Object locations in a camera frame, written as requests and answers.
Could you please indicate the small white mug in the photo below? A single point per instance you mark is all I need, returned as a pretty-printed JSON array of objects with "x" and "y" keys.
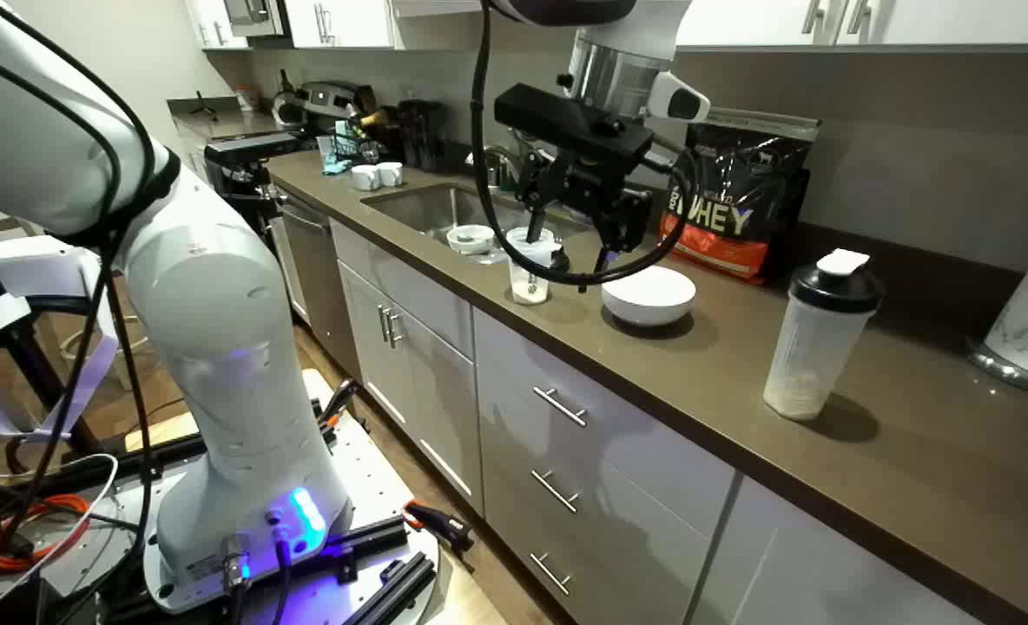
[
  {"x": 363, "y": 177},
  {"x": 391, "y": 174}
]

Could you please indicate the black orange clamp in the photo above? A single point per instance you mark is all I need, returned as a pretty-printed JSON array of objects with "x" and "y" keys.
[
  {"x": 440, "y": 521},
  {"x": 333, "y": 405}
]

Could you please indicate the black whey protein bag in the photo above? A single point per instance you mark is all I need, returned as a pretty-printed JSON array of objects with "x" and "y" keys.
[{"x": 759, "y": 220}]

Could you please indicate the clear open shaker bottle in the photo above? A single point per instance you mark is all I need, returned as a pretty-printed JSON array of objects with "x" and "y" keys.
[{"x": 528, "y": 284}]

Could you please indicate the black aluminium rail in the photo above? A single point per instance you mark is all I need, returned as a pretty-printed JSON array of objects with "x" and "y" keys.
[
  {"x": 395, "y": 592},
  {"x": 369, "y": 541}
]

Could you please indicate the grey lower kitchen cabinets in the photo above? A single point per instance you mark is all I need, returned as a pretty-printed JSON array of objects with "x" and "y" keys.
[{"x": 631, "y": 488}]

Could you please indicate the shaker bottle with black lid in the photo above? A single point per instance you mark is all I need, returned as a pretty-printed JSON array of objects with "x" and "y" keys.
[{"x": 809, "y": 360}]

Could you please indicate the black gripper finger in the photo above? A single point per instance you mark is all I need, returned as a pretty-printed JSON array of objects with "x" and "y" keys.
[
  {"x": 545, "y": 210},
  {"x": 622, "y": 229}
]

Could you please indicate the teal glass jar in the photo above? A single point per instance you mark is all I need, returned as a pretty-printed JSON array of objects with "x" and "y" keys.
[{"x": 337, "y": 152}]

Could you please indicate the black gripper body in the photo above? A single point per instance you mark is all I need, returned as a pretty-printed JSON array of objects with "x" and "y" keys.
[{"x": 601, "y": 184}]

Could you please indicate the white upper kitchen cabinets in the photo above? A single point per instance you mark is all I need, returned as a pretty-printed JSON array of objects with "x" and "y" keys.
[{"x": 943, "y": 18}]

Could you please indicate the black coffee maker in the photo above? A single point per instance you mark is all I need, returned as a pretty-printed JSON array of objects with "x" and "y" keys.
[{"x": 421, "y": 138}]

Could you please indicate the white round container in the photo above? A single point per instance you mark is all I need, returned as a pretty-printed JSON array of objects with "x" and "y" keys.
[{"x": 471, "y": 242}]

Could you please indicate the stainless dishwasher front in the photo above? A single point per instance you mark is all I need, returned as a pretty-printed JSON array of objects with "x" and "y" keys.
[{"x": 316, "y": 279}]

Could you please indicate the stainless steel sink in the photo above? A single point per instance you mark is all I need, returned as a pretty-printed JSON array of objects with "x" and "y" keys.
[{"x": 421, "y": 210}]

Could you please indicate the loose black shaker lid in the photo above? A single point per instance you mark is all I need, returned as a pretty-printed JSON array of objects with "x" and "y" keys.
[{"x": 560, "y": 266}]

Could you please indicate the light wood board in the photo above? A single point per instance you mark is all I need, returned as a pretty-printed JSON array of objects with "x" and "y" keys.
[{"x": 160, "y": 432}]

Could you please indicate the black stove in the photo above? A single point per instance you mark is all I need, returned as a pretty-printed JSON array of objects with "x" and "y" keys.
[{"x": 248, "y": 160}]

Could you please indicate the white ceramic bowl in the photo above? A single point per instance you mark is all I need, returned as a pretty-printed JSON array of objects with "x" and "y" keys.
[{"x": 646, "y": 304}]

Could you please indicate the perforated metal robot table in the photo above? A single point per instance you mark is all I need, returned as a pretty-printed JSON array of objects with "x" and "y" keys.
[{"x": 388, "y": 475}]

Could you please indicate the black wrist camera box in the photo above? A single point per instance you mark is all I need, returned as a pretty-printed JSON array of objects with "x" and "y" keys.
[{"x": 569, "y": 115}]

